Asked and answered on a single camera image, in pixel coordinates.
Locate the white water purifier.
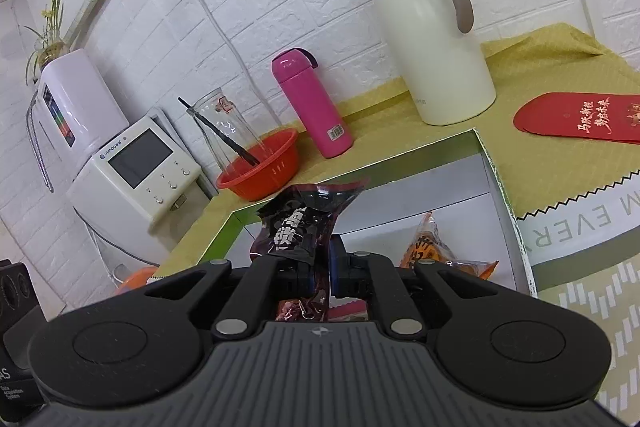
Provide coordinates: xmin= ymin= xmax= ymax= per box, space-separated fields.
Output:
xmin=37 ymin=48 xmax=130 ymax=168

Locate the white wall cable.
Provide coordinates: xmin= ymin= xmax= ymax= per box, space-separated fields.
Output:
xmin=152 ymin=0 xmax=251 ymax=94

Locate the potted green plant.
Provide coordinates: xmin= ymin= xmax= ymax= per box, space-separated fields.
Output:
xmin=22 ymin=0 xmax=76 ymax=86

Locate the orange round object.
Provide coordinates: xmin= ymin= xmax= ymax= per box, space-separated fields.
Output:
xmin=117 ymin=266 xmax=161 ymax=299

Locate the white cardboard box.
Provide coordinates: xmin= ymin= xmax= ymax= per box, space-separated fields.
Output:
xmin=200 ymin=128 xmax=539 ymax=308

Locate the metal flexible hose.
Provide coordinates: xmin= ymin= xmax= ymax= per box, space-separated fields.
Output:
xmin=26 ymin=97 xmax=55 ymax=194

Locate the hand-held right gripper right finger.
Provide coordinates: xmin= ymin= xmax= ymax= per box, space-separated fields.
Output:
xmin=327 ymin=237 xmax=507 ymax=338

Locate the yellow-green tablecloth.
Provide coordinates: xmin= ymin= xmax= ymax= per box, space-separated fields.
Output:
xmin=152 ymin=23 xmax=640 ymax=279

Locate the dark red snack packet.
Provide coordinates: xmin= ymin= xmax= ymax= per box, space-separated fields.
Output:
xmin=249 ymin=179 xmax=371 ymax=271

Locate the pink thermos bottle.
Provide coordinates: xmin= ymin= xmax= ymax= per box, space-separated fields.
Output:
xmin=271 ymin=48 xmax=355 ymax=159

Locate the cream thermal jug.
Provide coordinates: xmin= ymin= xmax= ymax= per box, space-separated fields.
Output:
xmin=362 ymin=0 xmax=498 ymax=126

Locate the orange snack packet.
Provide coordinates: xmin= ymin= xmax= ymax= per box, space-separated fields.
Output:
xmin=399 ymin=212 xmax=501 ymax=282

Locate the white water dispenser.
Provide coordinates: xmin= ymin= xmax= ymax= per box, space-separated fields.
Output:
xmin=66 ymin=109 xmax=216 ymax=269

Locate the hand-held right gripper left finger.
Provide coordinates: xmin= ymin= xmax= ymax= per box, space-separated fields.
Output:
xmin=142 ymin=257 xmax=327 ymax=341

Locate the red plastic basket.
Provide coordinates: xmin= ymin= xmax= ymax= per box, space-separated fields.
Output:
xmin=216 ymin=129 xmax=300 ymax=202

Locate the red envelope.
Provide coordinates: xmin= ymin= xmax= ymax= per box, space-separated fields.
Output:
xmin=513 ymin=93 xmax=640 ymax=146

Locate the glass carafe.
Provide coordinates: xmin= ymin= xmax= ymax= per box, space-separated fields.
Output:
xmin=192 ymin=89 xmax=267 ymax=174

